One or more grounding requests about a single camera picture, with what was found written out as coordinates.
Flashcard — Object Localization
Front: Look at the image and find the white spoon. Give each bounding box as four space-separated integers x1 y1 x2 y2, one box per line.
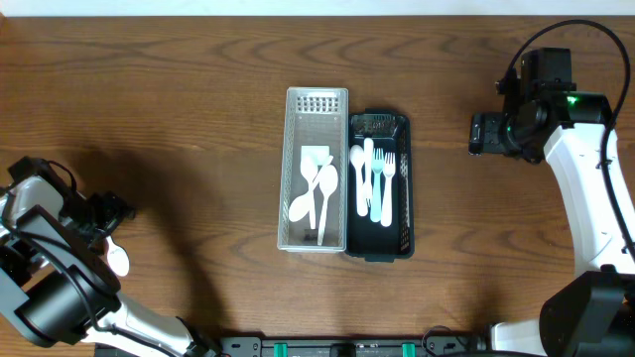
349 145 368 217
105 236 130 277
289 156 333 222
317 165 338 246

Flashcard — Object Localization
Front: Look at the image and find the black mesh plastic tray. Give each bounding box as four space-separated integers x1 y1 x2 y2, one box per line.
346 109 415 262

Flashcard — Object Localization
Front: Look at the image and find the white fork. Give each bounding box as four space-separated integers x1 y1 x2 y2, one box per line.
380 152 396 227
363 138 374 207
370 148 385 223

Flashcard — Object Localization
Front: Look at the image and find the white spoon angled large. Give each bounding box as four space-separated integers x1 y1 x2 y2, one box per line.
301 156 318 229

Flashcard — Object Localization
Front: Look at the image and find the clear mesh plastic tray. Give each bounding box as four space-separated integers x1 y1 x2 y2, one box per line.
278 87 348 253

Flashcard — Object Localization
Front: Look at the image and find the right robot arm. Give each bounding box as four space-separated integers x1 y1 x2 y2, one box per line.
468 48 634 356

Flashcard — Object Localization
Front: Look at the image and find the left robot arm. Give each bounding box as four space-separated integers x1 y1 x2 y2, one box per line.
1 157 222 356

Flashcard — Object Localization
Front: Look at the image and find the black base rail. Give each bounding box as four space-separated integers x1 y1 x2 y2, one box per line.
93 324 492 357

